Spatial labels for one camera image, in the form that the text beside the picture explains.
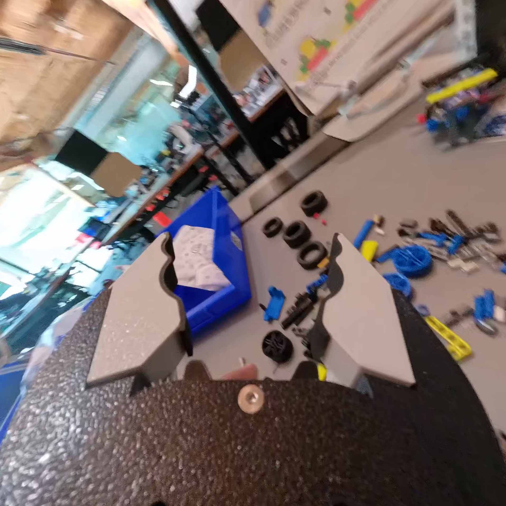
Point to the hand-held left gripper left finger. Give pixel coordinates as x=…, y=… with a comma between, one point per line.
x=134, y=324

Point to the cardboard box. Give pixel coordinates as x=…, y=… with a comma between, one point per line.
x=375, y=114

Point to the white paper sheet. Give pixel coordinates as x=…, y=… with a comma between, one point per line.
x=197, y=257

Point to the black lego tire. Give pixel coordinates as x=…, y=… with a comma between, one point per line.
x=312, y=255
x=314, y=203
x=296, y=234
x=272, y=227

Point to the blue storage bin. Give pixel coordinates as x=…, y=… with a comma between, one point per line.
x=10, y=391
x=221, y=308

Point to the brown cardboard panel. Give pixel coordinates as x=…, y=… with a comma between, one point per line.
x=116, y=174
x=245, y=59

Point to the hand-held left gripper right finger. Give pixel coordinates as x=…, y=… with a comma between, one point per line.
x=367, y=324

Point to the black lego wheel rim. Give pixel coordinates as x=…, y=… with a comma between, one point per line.
x=277, y=346

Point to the black metal post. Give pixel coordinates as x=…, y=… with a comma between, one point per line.
x=213, y=79

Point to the pile of lego pieces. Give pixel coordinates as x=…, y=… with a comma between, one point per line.
x=415, y=261

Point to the yellow lego panel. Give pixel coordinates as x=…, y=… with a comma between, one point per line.
x=369, y=251

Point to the partly built lego vehicle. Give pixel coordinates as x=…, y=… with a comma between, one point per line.
x=458, y=114

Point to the black panel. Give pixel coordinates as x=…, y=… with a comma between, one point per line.
x=79, y=152
x=213, y=23

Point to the printed white cardboard sheet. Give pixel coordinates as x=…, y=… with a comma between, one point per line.
x=316, y=47

